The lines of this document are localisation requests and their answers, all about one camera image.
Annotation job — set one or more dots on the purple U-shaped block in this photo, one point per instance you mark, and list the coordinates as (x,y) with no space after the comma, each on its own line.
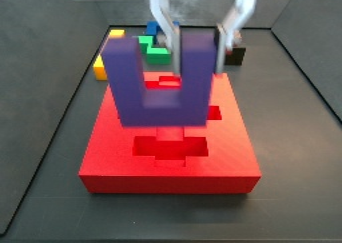
(146,104)

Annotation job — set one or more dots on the red board with cutouts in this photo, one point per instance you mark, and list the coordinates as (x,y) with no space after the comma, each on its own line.
(212,162)

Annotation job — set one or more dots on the blue U-shaped block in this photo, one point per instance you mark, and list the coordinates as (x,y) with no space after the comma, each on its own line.
(154,28)

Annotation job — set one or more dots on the green zigzag block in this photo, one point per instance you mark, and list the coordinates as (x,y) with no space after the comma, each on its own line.
(155,55)

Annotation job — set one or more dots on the yellow long bar block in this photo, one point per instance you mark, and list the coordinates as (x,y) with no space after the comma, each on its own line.
(99,71)

